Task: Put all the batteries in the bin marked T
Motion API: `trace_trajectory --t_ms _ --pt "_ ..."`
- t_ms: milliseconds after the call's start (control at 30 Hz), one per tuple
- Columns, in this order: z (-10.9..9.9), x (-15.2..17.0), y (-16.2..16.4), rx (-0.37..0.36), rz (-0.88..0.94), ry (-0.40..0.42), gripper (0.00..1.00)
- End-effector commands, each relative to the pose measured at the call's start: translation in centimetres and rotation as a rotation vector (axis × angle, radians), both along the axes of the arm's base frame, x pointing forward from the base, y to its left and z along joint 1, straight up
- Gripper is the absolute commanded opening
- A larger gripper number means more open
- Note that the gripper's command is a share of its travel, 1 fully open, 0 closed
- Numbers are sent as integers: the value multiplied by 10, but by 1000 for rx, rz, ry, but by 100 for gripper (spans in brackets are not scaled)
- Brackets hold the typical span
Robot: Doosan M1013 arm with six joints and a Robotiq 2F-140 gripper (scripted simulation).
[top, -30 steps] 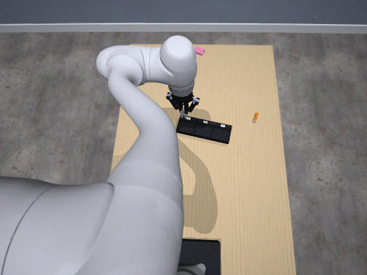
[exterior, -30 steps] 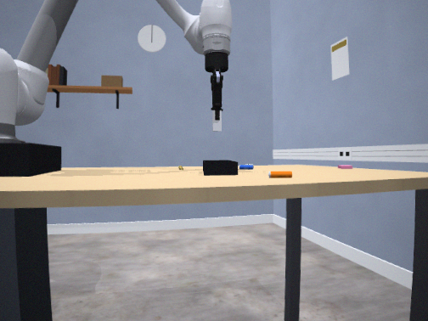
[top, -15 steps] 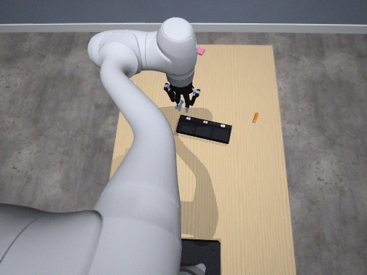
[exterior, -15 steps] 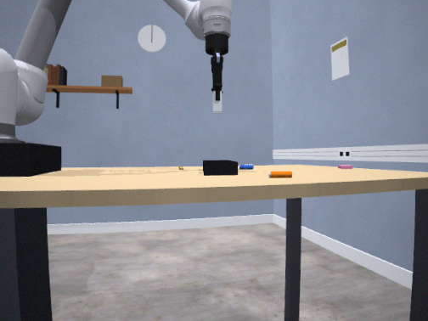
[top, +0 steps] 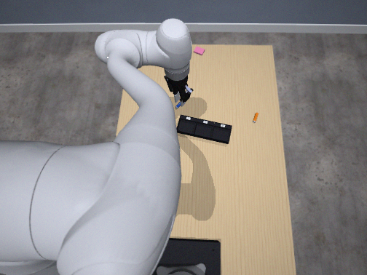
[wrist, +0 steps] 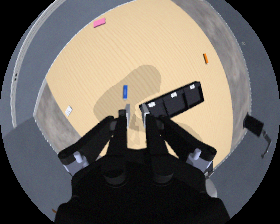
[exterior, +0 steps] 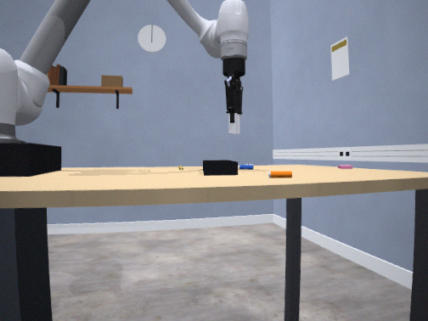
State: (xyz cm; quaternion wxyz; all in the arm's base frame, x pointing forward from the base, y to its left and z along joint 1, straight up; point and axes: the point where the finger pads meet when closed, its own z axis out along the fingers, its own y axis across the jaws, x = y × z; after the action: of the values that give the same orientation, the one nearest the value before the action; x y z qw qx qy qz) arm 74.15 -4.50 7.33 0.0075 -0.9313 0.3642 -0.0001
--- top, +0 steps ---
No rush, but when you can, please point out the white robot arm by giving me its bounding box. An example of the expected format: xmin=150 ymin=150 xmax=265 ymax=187
xmin=0 ymin=18 xmax=192 ymax=275

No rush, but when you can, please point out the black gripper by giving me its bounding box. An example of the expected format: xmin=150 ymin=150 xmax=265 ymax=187
xmin=164 ymin=75 xmax=193 ymax=107

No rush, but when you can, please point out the pink flat rectangular block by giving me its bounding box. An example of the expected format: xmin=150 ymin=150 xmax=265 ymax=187
xmin=194 ymin=47 xmax=205 ymax=55

